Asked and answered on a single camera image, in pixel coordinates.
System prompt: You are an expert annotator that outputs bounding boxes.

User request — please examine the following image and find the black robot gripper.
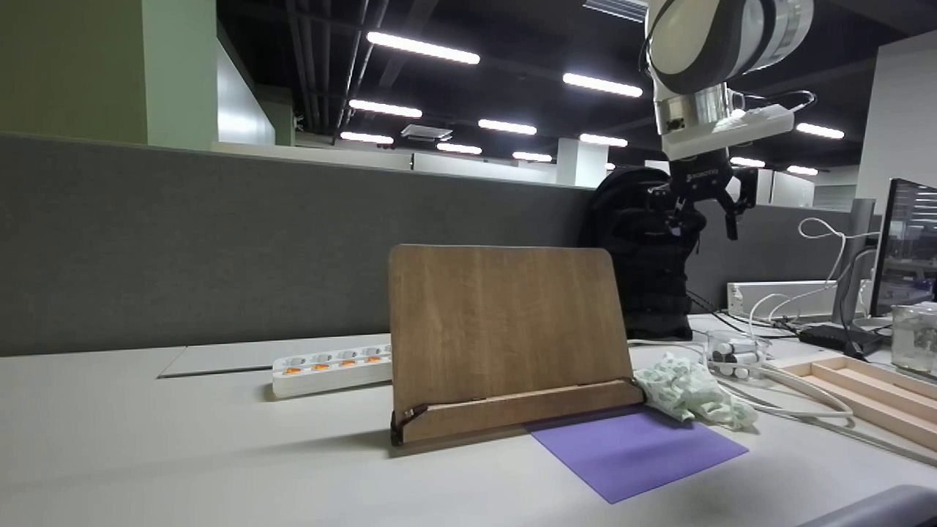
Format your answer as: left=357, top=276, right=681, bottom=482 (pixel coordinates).
left=671, top=156, right=755, bottom=242

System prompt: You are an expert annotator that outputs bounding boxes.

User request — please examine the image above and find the clear plastic bag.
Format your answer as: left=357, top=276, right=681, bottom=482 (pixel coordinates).
left=630, top=350, right=760, bottom=435

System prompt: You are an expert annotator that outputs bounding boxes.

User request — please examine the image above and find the black backpack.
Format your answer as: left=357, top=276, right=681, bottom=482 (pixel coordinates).
left=583, top=163, right=709, bottom=343

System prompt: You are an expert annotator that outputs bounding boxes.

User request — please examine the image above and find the white rectangular box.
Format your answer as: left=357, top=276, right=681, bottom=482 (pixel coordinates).
left=723, top=279, right=843, bottom=324

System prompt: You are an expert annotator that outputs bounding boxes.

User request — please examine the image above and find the grey monitor stand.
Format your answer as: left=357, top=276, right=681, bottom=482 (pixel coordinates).
left=795, top=197, right=889, bottom=361

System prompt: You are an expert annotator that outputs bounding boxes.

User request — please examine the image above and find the black computer monitor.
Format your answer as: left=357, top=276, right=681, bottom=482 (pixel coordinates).
left=868, top=176, right=937, bottom=321

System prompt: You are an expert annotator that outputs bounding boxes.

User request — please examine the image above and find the wooden book stand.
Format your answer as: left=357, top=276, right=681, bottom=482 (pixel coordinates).
left=385, top=242, right=647, bottom=454

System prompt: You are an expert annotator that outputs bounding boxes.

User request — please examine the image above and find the clear plastic container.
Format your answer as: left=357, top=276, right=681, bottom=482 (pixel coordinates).
left=889, top=299, right=937, bottom=381

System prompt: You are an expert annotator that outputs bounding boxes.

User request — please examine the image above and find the purple paper mat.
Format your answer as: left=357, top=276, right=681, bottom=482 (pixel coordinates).
left=526, top=403, right=753, bottom=507

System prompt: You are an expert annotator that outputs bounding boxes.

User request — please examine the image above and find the white power strip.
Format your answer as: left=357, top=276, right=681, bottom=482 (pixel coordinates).
left=269, top=340, right=394, bottom=402

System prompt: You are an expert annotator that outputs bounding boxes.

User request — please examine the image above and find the grey desk partition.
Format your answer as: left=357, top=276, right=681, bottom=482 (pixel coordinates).
left=0, top=131, right=884, bottom=361

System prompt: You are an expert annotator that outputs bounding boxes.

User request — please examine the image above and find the white cable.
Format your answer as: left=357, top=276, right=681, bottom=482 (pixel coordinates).
left=714, top=333, right=861, bottom=432

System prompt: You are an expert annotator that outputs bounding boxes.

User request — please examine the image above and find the wooden tray frame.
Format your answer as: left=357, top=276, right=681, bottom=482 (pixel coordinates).
left=777, top=353, right=937, bottom=454

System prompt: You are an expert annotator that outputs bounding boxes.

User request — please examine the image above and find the grey power strip cable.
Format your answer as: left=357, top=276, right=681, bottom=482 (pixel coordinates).
left=154, top=362, right=275, bottom=384

